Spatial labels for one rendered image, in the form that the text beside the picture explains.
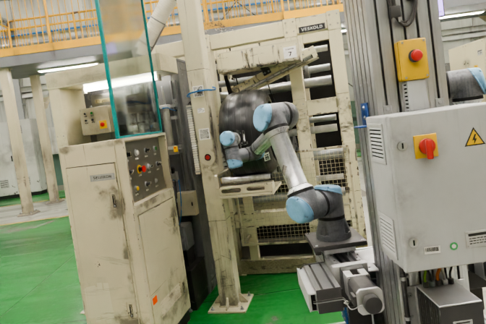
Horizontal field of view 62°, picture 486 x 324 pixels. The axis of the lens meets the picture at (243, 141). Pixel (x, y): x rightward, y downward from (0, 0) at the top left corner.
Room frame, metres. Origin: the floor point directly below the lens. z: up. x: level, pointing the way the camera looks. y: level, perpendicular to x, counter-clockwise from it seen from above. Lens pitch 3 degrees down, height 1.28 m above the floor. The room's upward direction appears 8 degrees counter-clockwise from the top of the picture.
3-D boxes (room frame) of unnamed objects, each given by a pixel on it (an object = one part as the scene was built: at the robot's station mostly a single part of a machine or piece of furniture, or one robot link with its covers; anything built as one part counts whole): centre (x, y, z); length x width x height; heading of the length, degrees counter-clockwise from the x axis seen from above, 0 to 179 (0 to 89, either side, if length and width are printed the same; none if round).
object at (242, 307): (2.82, 0.24, 0.02); 0.27 x 0.27 x 0.04; 76
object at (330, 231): (1.76, -0.34, 0.77); 0.15 x 0.15 x 0.10
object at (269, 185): (2.65, 0.02, 0.83); 0.36 x 0.09 x 0.06; 76
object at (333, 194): (1.76, -0.33, 0.88); 0.13 x 0.12 x 0.14; 125
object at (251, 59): (3.04, -0.21, 1.71); 0.61 x 0.25 x 0.15; 76
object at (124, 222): (2.47, 0.75, 0.63); 0.56 x 0.41 x 1.27; 166
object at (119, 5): (2.44, 0.59, 1.74); 0.55 x 0.02 x 0.95; 166
